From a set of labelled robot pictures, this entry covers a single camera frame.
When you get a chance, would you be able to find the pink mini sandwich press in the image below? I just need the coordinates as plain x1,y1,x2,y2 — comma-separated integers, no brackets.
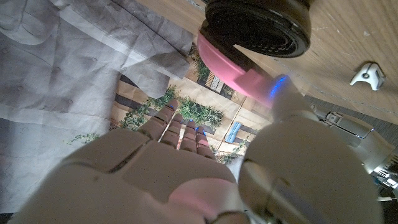
196,0,313,108

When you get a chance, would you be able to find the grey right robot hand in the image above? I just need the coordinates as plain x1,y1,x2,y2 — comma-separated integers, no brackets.
6,74,385,224

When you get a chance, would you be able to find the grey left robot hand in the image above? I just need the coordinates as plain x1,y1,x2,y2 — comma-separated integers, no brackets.
306,102,398,200

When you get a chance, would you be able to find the small white wire connector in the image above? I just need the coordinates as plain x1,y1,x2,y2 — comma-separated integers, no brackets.
349,62,386,91

